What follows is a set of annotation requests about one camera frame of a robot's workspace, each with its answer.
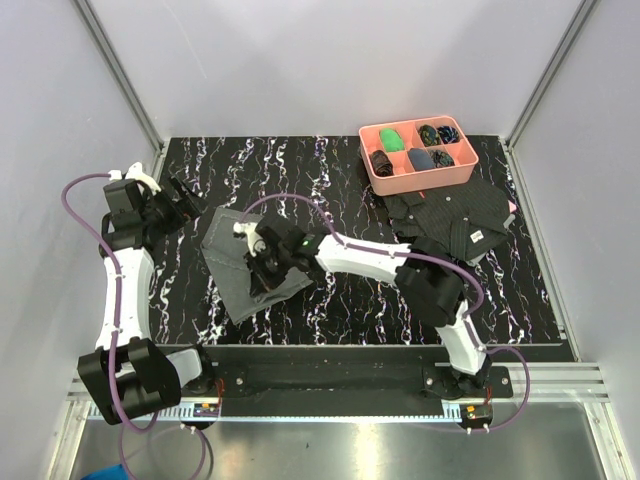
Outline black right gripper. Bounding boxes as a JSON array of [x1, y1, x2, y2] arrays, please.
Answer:
[[243, 244, 293, 299]]

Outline grey cloth napkin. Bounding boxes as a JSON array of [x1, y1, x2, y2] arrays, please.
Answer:
[[201, 206, 312, 325]]

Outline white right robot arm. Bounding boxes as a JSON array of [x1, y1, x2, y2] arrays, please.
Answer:
[[233, 215, 491, 397]]

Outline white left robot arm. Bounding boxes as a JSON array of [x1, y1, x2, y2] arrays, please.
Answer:
[[77, 162, 216, 425]]

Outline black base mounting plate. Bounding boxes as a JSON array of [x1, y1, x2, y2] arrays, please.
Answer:
[[158, 344, 513, 419]]

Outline brown patterned rolled tie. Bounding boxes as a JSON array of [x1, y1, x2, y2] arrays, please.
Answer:
[[369, 150, 394, 178]]

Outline green rolled cloth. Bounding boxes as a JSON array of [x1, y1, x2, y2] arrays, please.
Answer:
[[379, 128, 405, 152]]

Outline blue-grey rolled cloth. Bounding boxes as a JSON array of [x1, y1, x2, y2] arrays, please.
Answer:
[[407, 148, 435, 172]]

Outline pink divided organizer box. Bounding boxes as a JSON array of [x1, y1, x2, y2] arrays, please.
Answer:
[[359, 116, 479, 196]]

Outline teal paisley rolled tie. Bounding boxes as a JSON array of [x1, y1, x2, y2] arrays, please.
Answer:
[[429, 149, 455, 168]]

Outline olive floral rolled tie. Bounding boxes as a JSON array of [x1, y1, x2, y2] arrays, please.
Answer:
[[418, 125, 441, 147]]

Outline dark striped button shirt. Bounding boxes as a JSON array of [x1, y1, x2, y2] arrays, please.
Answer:
[[383, 176, 511, 262]]

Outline navy striped rolled tie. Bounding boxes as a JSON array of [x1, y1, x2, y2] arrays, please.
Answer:
[[437, 125, 461, 144]]

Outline blue cloth scrap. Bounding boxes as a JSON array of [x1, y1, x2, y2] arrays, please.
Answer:
[[82, 464, 129, 480]]

